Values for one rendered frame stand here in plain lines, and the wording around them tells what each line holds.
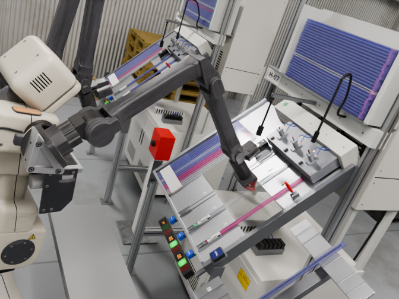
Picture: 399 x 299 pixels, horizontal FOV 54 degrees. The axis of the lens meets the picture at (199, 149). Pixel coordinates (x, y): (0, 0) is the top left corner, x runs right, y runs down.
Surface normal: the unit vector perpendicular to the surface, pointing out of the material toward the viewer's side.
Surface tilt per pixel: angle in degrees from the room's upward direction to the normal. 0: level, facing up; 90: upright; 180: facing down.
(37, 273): 0
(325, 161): 44
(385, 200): 90
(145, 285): 0
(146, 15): 90
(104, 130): 91
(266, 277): 0
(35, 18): 90
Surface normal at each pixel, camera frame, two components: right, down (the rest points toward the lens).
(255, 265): 0.29, -0.87
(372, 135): -0.88, -0.08
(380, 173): 0.37, 0.48
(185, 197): -0.40, -0.69
